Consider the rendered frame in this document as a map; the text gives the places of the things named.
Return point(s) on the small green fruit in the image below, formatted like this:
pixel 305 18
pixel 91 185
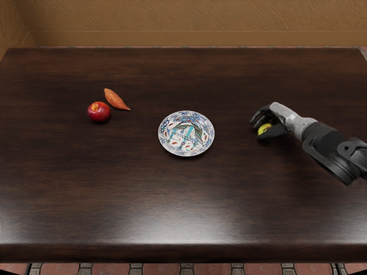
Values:
pixel 263 128

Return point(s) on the orange sweet potato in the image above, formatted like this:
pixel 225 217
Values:
pixel 115 99

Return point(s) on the patterned ceramic plate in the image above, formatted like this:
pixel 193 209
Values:
pixel 186 133

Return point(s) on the red apple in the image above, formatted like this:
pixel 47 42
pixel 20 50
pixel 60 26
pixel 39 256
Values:
pixel 98 111

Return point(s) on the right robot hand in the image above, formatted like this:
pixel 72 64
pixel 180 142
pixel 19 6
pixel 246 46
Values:
pixel 286 116

